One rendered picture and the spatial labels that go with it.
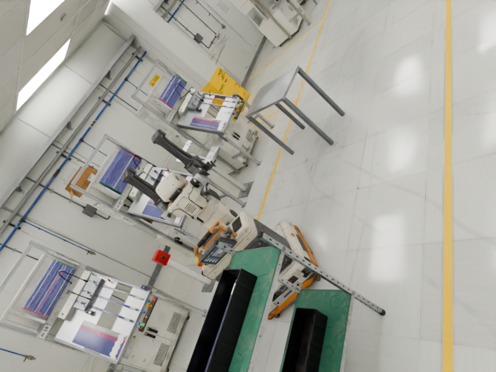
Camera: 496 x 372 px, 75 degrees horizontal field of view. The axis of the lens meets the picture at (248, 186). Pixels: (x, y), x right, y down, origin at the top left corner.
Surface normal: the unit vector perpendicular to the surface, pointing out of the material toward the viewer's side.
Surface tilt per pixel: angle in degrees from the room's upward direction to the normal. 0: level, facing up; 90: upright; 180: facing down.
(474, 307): 0
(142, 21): 90
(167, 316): 90
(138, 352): 90
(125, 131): 90
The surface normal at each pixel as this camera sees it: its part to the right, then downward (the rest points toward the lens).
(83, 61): 0.60, -0.23
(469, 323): -0.74, -0.52
